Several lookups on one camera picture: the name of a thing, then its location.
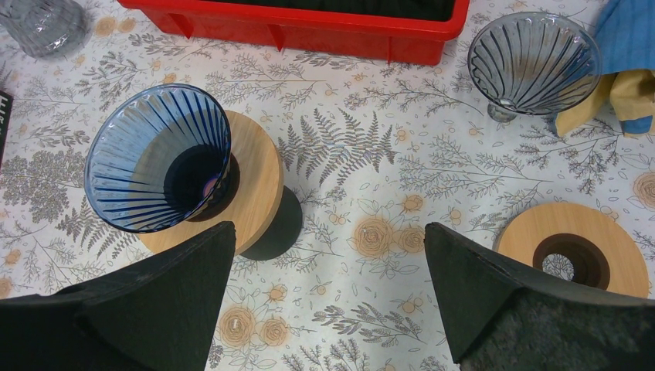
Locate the clear glass carafe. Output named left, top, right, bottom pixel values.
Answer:
left=1, top=0, right=90, bottom=59

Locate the red plastic bin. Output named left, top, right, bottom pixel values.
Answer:
left=120, top=0, right=470, bottom=65

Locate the black cloth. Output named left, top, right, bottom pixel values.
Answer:
left=226, top=0, right=455, bottom=21

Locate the grey glass dripper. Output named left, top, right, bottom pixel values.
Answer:
left=467, top=12, right=602, bottom=123

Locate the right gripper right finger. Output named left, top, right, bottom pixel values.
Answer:
left=425, top=223, right=654, bottom=370

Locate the wooden ring holder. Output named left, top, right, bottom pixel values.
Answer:
left=497, top=203, right=649, bottom=298
left=137, top=111, right=284, bottom=255

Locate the blue and yellow cloth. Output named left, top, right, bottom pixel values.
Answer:
left=555, top=0, right=654, bottom=136

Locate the blue glass dripper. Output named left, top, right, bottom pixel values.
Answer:
left=84, top=83, right=232, bottom=233

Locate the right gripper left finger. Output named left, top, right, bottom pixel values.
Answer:
left=1, top=222, right=236, bottom=370

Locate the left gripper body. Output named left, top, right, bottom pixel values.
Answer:
left=0, top=91, right=14, bottom=159

